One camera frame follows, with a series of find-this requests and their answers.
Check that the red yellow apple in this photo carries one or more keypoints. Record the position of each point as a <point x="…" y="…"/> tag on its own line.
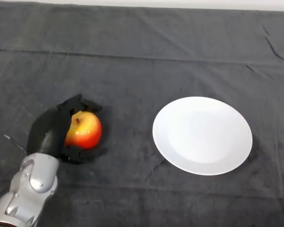
<point x="86" y="132"/>

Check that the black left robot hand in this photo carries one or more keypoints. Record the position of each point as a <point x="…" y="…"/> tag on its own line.
<point x="49" y="132"/>

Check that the white round plate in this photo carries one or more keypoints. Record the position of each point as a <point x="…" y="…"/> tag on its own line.
<point x="201" y="137"/>

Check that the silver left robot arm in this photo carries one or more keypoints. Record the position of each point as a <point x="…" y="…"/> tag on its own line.
<point x="28" y="189"/>

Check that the black cloth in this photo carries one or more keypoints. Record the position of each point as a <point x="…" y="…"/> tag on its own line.
<point x="142" y="59"/>

